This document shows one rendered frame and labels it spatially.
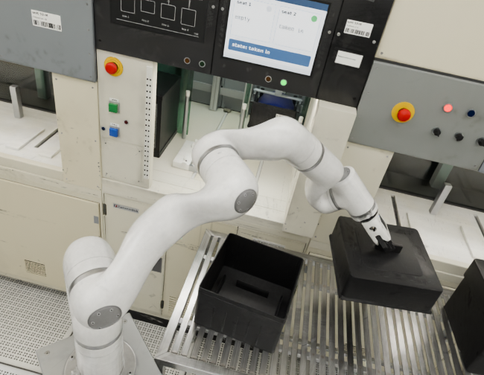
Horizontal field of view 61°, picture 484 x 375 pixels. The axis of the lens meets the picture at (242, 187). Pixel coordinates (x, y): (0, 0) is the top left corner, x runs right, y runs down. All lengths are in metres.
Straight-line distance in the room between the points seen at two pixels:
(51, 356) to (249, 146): 0.83
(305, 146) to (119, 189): 1.00
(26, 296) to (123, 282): 1.61
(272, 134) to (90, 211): 1.17
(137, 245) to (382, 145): 0.88
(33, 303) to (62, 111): 1.16
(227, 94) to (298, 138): 1.48
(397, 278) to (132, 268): 0.78
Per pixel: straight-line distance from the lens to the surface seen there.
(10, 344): 2.36
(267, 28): 1.32
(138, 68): 1.49
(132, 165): 1.68
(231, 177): 0.85
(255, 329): 1.32
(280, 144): 0.91
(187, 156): 1.88
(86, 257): 1.00
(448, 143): 1.49
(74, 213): 1.96
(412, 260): 1.43
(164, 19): 1.40
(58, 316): 2.40
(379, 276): 1.31
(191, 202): 0.87
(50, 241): 2.16
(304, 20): 1.31
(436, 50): 1.38
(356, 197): 1.21
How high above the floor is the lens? 1.90
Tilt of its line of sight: 35 degrees down
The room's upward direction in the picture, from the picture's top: 11 degrees clockwise
